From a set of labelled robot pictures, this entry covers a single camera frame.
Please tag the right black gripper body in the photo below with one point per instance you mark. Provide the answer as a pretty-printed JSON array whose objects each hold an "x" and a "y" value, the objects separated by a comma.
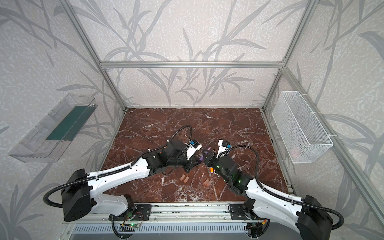
[{"x": 216, "y": 159}]

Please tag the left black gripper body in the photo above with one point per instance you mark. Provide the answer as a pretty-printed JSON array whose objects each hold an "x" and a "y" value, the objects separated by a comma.
[{"x": 186, "y": 158}]

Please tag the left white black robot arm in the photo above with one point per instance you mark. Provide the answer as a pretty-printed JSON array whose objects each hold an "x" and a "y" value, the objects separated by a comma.
[{"x": 87, "y": 195}]

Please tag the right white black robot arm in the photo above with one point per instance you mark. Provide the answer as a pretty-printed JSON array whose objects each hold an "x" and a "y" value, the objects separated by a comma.
[{"x": 305, "y": 216}]

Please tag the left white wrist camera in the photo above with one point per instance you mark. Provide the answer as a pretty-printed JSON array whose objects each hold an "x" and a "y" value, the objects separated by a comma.
[{"x": 192, "y": 147}]

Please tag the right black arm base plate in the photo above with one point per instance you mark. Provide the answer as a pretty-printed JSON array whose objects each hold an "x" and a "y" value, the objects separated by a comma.
[{"x": 240, "y": 212}]

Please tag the aluminium frame rail front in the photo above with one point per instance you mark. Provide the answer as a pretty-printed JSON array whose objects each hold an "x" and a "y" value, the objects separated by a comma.
[{"x": 189, "y": 213}]

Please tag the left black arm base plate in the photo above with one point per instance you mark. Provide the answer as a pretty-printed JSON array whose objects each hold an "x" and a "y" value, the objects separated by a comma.
[{"x": 140, "y": 212}]

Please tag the white wire mesh basket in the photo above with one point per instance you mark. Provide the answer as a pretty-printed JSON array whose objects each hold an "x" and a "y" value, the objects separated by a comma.
[{"x": 303, "y": 135}]

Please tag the clear plastic wall bin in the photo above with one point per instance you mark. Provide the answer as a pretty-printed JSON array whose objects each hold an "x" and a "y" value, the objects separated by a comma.
[{"x": 48, "y": 140}]

